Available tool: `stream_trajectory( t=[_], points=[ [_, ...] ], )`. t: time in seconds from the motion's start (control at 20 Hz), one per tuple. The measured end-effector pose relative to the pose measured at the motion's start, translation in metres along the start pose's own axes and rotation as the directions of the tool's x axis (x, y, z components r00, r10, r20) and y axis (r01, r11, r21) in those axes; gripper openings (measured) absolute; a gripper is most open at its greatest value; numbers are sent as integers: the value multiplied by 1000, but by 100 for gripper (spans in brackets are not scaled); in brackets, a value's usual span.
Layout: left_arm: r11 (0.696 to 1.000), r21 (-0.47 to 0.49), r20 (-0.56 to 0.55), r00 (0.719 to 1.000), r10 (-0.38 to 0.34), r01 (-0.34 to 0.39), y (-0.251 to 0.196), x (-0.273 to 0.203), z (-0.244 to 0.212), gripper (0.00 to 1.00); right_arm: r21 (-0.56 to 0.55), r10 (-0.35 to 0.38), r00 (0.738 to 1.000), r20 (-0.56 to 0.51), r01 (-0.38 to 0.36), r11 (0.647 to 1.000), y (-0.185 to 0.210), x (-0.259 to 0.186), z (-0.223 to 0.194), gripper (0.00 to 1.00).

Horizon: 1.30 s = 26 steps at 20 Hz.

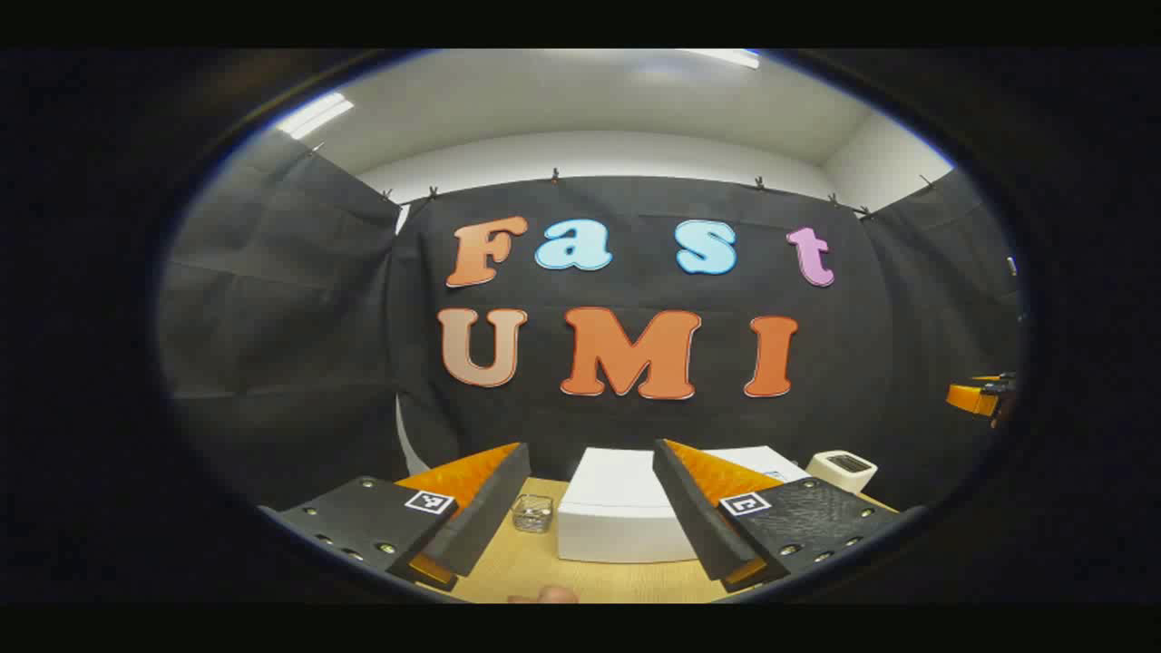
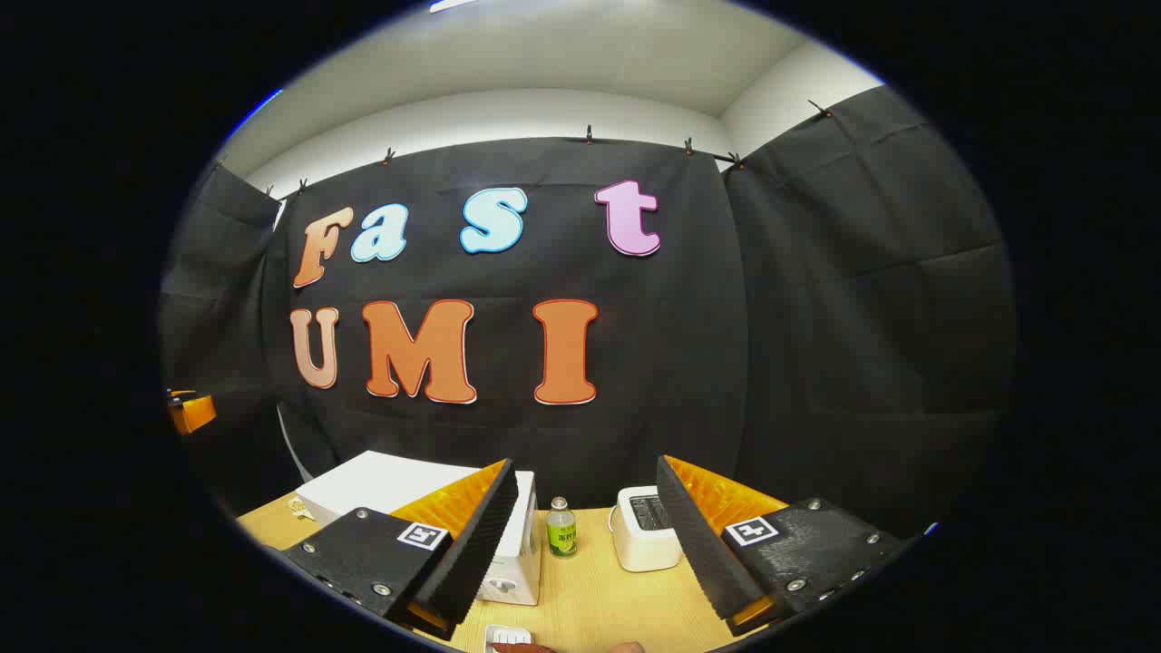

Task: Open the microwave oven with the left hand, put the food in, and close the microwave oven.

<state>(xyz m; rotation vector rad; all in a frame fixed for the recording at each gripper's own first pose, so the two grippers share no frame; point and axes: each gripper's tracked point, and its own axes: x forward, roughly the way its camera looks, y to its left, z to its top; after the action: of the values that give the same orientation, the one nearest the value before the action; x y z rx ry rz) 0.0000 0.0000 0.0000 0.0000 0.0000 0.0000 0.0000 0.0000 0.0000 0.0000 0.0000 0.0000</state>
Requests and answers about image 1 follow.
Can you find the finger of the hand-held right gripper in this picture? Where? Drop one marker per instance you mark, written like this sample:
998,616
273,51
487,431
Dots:
970,399

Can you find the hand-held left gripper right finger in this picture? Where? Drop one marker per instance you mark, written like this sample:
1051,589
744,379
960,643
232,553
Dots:
694,517

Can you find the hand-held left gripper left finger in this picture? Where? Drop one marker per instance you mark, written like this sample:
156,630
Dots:
481,521

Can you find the white microwave oven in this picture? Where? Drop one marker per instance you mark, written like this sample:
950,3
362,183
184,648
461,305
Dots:
608,508

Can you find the black backdrop cloth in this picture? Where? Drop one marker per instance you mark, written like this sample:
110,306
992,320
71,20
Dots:
635,426

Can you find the white toaster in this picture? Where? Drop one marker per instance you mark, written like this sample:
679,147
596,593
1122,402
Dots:
839,472

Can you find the ceiling light panel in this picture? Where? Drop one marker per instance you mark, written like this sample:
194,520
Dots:
721,58
315,115

